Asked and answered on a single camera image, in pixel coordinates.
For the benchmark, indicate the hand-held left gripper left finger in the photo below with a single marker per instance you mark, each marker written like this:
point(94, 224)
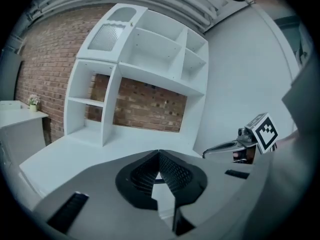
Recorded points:
point(105, 184)

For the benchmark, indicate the white shelf unit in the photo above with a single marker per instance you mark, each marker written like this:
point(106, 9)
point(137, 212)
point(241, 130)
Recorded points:
point(155, 71)

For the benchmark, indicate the white glass cabinet door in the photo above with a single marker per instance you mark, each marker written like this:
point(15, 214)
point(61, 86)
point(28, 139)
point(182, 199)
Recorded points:
point(107, 37)

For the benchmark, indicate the person's right forearm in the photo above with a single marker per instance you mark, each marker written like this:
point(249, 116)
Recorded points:
point(287, 139)

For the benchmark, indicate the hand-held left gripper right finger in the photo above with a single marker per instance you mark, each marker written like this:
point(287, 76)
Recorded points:
point(220, 199)

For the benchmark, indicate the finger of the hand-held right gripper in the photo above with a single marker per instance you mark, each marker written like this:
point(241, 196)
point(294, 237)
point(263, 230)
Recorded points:
point(221, 147)

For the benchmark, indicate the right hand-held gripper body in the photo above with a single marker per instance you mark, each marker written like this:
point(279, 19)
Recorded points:
point(266, 134)

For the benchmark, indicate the small potted flowers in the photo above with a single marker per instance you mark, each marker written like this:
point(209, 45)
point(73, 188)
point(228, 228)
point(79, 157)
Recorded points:
point(34, 103)

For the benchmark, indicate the white side cabinet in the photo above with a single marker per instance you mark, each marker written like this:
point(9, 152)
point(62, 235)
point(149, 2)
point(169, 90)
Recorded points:
point(22, 131)

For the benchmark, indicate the person's grey shirt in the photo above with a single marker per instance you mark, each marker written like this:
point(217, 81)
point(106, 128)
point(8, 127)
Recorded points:
point(300, 159)

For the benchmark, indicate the dark wall panel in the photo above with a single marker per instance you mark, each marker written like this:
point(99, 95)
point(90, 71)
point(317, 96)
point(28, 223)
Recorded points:
point(10, 76)

